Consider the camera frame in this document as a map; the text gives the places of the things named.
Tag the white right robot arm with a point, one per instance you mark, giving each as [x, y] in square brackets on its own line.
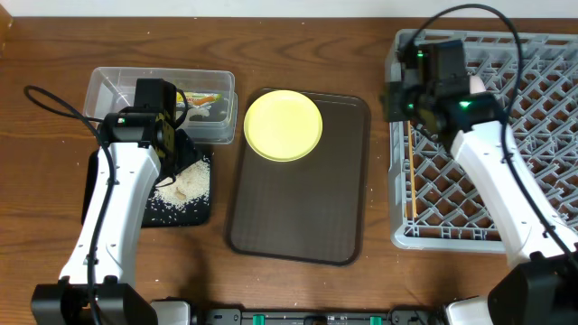
[541, 287]

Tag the yellow plate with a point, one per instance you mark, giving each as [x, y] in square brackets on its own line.
[283, 125]

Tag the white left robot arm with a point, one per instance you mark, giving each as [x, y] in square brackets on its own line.
[97, 285]

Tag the clear plastic waste bin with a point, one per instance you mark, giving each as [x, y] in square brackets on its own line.
[113, 88]

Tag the black waste tray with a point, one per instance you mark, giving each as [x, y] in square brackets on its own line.
[194, 216]

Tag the pink white bowl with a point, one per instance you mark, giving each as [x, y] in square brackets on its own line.
[476, 85]

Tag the rice pile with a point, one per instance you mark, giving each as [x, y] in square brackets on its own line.
[185, 189]

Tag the white tissue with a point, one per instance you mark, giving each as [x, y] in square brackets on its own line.
[199, 112]

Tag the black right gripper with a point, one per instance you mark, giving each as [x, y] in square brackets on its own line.
[396, 106]

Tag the brown serving tray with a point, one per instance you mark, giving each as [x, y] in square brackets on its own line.
[311, 209]

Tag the wooden chopstick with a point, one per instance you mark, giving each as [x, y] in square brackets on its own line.
[411, 170]

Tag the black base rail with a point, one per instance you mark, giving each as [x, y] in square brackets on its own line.
[397, 316]

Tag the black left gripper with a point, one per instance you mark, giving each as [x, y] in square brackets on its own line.
[188, 153]

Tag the grey plastic dishwasher rack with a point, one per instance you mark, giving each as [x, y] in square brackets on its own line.
[543, 86]

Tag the green snack wrapper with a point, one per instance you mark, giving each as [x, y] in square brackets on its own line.
[195, 99]

